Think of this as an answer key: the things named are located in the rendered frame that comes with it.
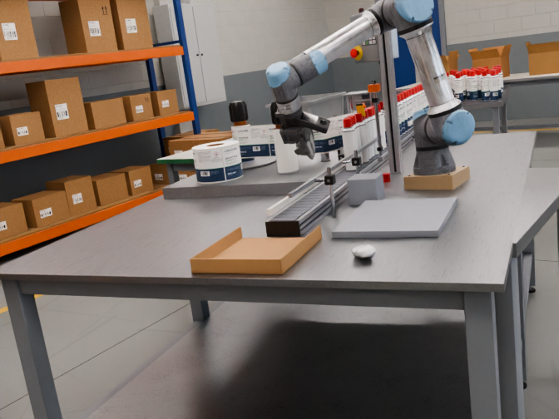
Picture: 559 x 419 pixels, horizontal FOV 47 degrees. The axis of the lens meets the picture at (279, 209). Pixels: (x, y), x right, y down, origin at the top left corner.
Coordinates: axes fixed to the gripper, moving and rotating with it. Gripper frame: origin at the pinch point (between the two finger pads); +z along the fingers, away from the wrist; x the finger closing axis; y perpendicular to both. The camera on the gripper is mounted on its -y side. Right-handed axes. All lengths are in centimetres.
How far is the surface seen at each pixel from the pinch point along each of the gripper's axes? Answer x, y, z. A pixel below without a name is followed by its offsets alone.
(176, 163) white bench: -118, 152, 96
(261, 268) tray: 65, -7, -18
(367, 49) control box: -64, -7, 0
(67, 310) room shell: -24, 207, 131
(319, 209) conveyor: 19.5, -4.8, 6.5
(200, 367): 45, 54, 65
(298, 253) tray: 54, -13, -12
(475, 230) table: 34, -55, 1
